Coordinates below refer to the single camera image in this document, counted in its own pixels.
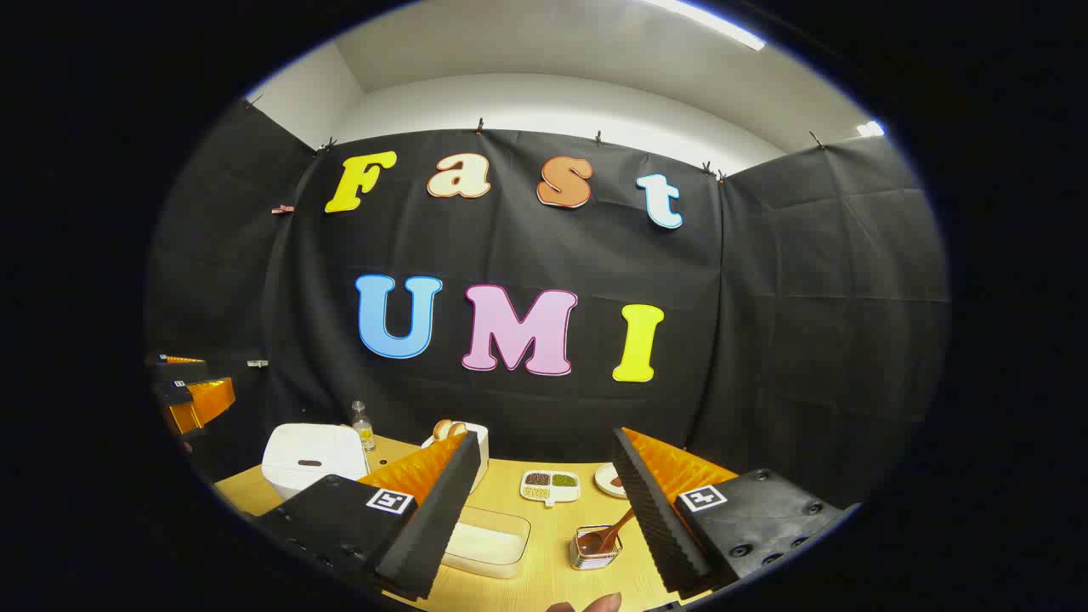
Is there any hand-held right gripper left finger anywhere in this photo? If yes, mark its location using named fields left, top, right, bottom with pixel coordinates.
left=253, top=431, right=483, bottom=602

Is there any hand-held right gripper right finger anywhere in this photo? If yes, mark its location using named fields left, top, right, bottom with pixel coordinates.
left=612, top=427, right=853, bottom=598

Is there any brown wooden spoon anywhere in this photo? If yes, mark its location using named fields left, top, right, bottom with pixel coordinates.
left=581, top=507, right=638, bottom=555

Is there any white uncooked rice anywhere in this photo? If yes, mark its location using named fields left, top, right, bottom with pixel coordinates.
left=449, top=520, right=526, bottom=569

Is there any clear plastic rice container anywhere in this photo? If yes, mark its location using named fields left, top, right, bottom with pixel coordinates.
left=440, top=505, right=533, bottom=581

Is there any white rice cooker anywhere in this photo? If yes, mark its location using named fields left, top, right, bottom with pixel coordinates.
left=261, top=422, right=370, bottom=501

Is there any small white plate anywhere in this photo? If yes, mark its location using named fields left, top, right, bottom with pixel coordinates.
left=593, top=462, right=632, bottom=500

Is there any white toaster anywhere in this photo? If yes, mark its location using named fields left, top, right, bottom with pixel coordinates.
left=422, top=419, right=491, bottom=496

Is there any white divided grain dish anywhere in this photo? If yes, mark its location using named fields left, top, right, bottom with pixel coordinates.
left=519, top=469, right=582, bottom=509

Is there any small glass bottle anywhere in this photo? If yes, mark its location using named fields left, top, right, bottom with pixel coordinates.
left=351, top=400, right=377, bottom=452

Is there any black backdrop cloth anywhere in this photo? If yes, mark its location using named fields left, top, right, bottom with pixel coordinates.
left=146, top=95, right=951, bottom=511

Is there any long ceiling light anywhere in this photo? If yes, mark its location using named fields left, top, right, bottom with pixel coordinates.
left=644, top=0, right=768, bottom=53

